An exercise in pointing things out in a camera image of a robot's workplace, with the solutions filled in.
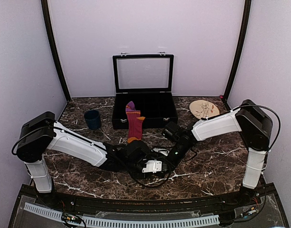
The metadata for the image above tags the black frame post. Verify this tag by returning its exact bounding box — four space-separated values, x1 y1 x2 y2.
41 0 71 103
223 0 252 102

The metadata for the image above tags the left black frame post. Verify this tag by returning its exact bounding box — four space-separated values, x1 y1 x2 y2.
41 0 71 103

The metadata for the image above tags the maroon orange purple sock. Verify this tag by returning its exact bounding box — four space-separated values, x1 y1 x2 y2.
125 101 145 143

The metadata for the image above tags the black front rail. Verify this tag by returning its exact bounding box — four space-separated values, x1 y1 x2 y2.
36 192 256 214

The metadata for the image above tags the black storage box with lid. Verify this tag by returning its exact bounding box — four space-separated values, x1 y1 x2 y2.
112 54 178 130

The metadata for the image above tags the right black frame post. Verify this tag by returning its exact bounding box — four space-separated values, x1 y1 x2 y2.
223 0 252 102

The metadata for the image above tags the white slotted cable duct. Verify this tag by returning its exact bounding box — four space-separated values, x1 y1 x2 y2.
24 202 220 228

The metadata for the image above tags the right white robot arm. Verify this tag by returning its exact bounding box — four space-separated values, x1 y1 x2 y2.
162 99 275 206

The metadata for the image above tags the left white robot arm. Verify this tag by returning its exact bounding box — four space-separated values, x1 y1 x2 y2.
11 111 172 207

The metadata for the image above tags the dark blue cup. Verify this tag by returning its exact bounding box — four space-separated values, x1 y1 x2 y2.
84 109 102 130

